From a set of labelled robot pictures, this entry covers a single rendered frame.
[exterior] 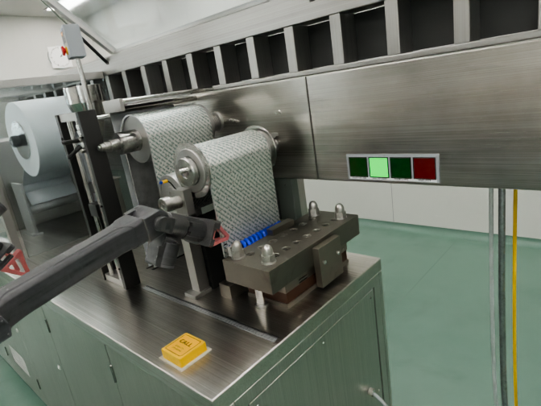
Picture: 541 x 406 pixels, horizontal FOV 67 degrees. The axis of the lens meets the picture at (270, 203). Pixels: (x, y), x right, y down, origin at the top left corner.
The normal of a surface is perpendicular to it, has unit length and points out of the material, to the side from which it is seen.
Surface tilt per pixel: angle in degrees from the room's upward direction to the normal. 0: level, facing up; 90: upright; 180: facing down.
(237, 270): 90
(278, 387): 90
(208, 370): 0
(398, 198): 90
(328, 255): 90
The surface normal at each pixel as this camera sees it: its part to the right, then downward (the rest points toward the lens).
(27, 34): 0.74, 0.07
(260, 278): -0.65, 0.30
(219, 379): -0.14, -0.95
